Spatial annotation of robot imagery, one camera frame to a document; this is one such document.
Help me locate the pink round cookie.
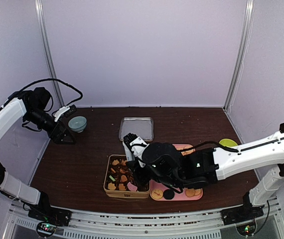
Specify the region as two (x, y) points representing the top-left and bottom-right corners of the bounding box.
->
(127, 182), (138, 192)

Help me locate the metal tongs white handle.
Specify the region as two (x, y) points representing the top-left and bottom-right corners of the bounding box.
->
(122, 141), (135, 161)

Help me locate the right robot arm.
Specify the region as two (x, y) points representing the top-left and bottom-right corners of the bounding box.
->
(123, 123), (284, 220)

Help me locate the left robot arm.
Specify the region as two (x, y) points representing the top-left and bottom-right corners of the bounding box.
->
(0, 87), (76, 221)

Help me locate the light blue ceramic bowl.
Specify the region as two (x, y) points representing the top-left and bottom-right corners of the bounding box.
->
(68, 116), (87, 133)

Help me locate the pink plastic tray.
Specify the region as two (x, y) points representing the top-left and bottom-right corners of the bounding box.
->
(148, 143), (204, 202)

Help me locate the gold cookie tin box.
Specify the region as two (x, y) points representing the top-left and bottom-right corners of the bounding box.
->
(103, 154), (150, 199)

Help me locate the clock face round cookie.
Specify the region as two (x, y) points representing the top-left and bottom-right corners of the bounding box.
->
(150, 189), (163, 200)

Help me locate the black sandwich cookie bottom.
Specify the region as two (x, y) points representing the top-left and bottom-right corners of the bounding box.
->
(163, 189), (175, 200)

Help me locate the silver tin lid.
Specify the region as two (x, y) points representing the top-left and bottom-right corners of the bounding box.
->
(119, 117), (154, 141)

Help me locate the green plastic bowl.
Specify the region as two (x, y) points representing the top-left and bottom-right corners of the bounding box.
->
(219, 138), (238, 147)

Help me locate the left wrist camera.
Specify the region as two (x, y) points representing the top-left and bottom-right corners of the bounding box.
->
(53, 105), (77, 122)

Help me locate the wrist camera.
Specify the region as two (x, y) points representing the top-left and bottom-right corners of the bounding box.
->
(123, 133), (149, 167)
(53, 105), (77, 122)

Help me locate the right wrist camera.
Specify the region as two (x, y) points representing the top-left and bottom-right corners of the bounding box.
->
(123, 133), (149, 167)

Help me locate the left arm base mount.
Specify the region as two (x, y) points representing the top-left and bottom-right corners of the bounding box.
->
(28, 208), (72, 226)

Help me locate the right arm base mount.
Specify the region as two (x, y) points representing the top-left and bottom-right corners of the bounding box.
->
(221, 207), (264, 225)

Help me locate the right aluminium frame post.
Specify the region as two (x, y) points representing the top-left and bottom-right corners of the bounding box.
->
(223, 0), (255, 113)

